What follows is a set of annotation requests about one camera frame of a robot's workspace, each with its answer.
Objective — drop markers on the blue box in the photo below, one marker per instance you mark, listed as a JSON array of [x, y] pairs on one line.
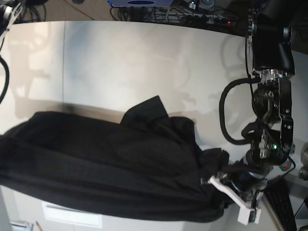
[[151, 3]]

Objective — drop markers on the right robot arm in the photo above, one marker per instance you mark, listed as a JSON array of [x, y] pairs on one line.
[[9, 11]]

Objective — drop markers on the green tape roll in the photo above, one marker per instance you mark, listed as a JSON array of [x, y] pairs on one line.
[[286, 165]]

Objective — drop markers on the metal cylinder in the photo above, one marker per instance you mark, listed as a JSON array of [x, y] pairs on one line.
[[303, 172]]

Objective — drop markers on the black power strip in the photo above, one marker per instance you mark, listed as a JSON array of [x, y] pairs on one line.
[[207, 19]]

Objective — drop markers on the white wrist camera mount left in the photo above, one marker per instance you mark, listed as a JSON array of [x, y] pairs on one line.
[[249, 211]]

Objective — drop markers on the black keyboard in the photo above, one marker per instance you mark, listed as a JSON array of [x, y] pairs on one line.
[[277, 195]]

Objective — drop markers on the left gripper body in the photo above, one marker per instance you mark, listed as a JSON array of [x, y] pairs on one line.
[[245, 178]]

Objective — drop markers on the black t-shirt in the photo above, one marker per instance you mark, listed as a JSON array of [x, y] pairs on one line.
[[148, 166]]

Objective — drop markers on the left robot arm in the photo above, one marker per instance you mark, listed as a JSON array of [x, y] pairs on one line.
[[269, 66]]

